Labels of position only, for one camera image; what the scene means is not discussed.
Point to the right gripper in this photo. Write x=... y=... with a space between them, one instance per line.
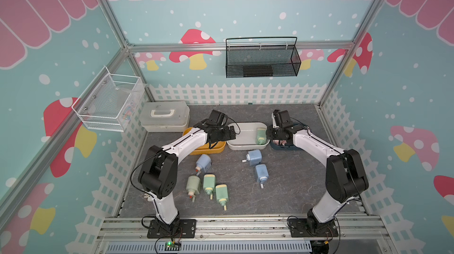
x=269 y=132

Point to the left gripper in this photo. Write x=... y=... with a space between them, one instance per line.
x=227 y=136

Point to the teal storage box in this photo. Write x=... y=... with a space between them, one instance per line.
x=287 y=145

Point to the yellow storage box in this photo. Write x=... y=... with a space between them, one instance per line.
x=220 y=146

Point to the white storage box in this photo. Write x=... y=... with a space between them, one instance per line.
x=246 y=137

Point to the pale green sharpener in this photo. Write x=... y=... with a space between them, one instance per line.
x=193 y=187

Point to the green sharpener bottom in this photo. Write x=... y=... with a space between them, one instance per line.
x=222 y=196

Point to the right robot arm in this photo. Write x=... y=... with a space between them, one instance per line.
x=345 y=177

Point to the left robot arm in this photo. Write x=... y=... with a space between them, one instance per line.
x=158 y=172

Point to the blue sharpener left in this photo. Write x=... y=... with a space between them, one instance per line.
x=203 y=164

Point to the blue sharpener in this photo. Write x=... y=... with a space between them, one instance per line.
x=203 y=164
x=261 y=174
x=253 y=157

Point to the blue sharpener upper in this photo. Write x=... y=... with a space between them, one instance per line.
x=253 y=157

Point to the blue sharpener center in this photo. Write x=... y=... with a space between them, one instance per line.
x=261 y=174

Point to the translucent lidded case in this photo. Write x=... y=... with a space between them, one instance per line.
x=166 y=116

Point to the green circuit board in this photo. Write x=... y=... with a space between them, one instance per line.
x=173 y=246

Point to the black wire mesh basket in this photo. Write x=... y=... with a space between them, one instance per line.
x=262 y=57

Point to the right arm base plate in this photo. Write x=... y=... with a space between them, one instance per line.
x=299 y=227

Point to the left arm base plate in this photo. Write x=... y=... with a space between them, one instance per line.
x=179 y=228

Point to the white wire mesh basket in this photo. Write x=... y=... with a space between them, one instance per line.
x=110 y=101

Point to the aluminium rail frame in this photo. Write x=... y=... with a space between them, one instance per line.
x=259 y=234

